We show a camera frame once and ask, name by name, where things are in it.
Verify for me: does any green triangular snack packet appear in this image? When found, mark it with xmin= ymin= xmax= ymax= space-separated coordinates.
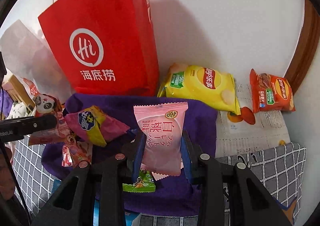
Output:
xmin=122 ymin=169 xmax=157 ymax=193

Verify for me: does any white plastic shopping bag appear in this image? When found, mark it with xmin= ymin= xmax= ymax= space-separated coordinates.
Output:
xmin=0 ymin=19 xmax=75 ymax=116

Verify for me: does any pink snack packet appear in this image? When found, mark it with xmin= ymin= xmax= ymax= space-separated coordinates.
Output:
xmin=133 ymin=101 xmax=188 ymax=181

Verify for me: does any red paper bag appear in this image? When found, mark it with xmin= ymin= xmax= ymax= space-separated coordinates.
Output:
xmin=37 ymin=0 xmax=160 ymax=96

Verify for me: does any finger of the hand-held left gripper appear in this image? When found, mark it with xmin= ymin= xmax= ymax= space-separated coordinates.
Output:
xmin=17 ymin=115 xmax=58 ymax=136

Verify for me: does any yellow and pink snack bag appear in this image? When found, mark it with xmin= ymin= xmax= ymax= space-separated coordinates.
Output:
xmin=64 ymin=105 xmax=131 ymax=148

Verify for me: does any yellow chips bag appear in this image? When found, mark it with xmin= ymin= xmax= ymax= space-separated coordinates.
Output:
xmin=157 ymin=63 xmax=240 ymax=115

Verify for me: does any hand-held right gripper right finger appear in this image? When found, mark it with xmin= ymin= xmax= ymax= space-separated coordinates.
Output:
xmin=181 ymin=130 xmax=292 ymax=226

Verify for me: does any panda print snack packet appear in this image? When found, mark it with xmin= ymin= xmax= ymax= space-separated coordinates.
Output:
xmin=29 ymin=92 xmax=69 ymax=146

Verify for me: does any orange chips bag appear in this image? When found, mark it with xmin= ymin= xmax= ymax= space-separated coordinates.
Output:
xmin=249 ymin=68 xmax=296 ymax=114

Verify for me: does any grey checked blanket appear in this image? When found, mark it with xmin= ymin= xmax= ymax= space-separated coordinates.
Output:
xmin=10 ymin=138 xmax=308 ymax=226

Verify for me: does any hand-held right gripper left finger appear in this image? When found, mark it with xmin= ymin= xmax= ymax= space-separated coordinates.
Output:
xmin=30 ymin=133 xmax=148 ymax=226

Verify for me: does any purple cloth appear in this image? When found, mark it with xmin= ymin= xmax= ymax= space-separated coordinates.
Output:
xmin=0 ymin=89 xmax=13 ymax=114

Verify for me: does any brown wooden door frame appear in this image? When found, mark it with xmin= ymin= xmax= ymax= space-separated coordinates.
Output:
xmin=284 ymin=0 xmax=320 ymax=96

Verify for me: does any floral pillow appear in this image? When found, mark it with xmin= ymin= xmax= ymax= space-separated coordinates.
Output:
xmin=6 ymin=102 xmax=35 ymax=119

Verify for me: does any purple towel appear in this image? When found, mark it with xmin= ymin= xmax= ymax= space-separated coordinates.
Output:
xmin=41 ymin=93 xmax=218 ymax=216

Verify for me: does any blue tissue pack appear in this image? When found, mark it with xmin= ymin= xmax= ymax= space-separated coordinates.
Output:
xmin=52 ymin=178 xmax=142 ymax=226

